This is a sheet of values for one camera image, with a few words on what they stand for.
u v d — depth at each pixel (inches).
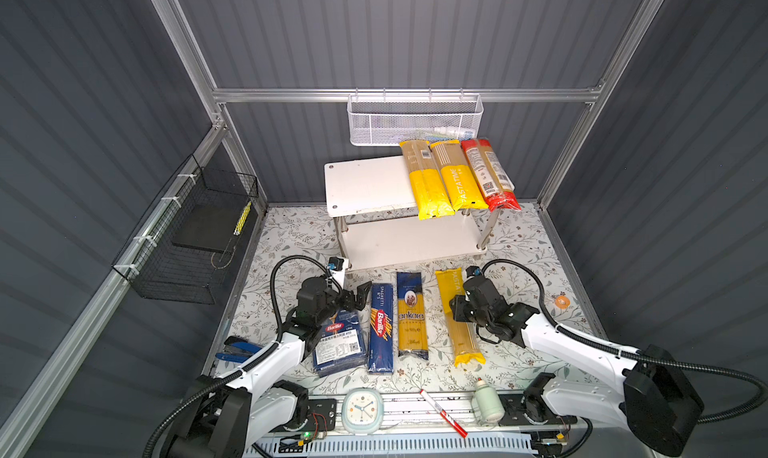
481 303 26.1
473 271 30.3
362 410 28.4
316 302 25.3
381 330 33.2
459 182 29.6
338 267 28.4
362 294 30.1
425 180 29.7
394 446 30.3
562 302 36.9
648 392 16.0
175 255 28.4
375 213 28.8
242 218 31.2
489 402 27.3
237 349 32.5
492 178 29.7
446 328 34.8
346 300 29.7
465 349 31.9
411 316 34.7
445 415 28.8
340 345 30.4
